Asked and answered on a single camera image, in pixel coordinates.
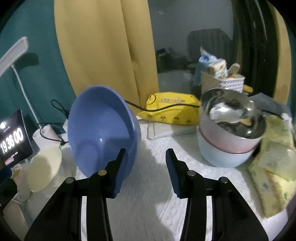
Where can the teal curtain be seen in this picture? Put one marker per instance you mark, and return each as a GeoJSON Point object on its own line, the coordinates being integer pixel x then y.
{"type": "Point", "coordinates": [41, 69]}

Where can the pink steel-lined bowl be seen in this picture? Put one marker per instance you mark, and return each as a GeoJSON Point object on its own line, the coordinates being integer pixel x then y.
{"type": "Point", "coordinates": [230, 121]}

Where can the light blue bowl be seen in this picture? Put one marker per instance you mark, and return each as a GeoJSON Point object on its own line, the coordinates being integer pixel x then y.
{"type": "Point", "coordinates": [220, 158]}

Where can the tablet showing clock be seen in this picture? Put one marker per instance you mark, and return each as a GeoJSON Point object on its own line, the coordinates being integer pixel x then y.
{"type": "Point", "coordinates": [15, 143]}

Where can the yellow duck wipes pack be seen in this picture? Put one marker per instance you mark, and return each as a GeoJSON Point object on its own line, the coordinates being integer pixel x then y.
{"type": "Point", "coordinates": [172, 108]}

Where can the dark blue bowl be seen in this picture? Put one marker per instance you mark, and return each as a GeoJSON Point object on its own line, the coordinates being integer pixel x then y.
{"type": "Point", "coordinates": [100, 123]}

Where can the pink star bowl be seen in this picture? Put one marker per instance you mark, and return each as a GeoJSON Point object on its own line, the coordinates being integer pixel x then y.
{"type": "Point", "coordinates": [19, 175]}

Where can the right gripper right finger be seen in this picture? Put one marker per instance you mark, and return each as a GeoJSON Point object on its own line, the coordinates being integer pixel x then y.
{"type": "Point", "coordinates": [186, 183]}

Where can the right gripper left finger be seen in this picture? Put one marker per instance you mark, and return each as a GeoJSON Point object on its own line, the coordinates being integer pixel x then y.
{"type": "Point", "coordinates": [107, 182]}

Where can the white desk lamp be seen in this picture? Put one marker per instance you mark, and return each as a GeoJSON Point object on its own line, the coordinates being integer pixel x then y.
{"type": "Point", "coordinates": [44, 135]}

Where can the yellow curtain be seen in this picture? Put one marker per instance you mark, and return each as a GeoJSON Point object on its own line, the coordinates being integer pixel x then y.
{"type": "Point", "coordinates": [108, 43]}

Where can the yellow tissue pack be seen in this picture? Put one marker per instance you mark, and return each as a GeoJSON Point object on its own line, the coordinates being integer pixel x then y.
{"type": "Point", "coordinates": [273, 168]}

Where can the dark chair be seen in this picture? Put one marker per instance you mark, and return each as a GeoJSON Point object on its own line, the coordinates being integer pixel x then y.
{"type": "Point", "coordinates": [214, 41]}

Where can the white perforated basket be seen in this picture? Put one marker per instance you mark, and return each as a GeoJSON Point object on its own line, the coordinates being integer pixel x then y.
{"type": "Point", "coordinates": [209, 81]}

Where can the blue snack packet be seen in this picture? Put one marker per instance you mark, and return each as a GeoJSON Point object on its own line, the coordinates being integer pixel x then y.
{"type": "Point", "coordinates": [210, 64]}

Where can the cream bowl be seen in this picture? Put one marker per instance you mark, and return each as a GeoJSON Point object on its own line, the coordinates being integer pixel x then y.
{"type": "Point", "coordinates": [43, 168]}

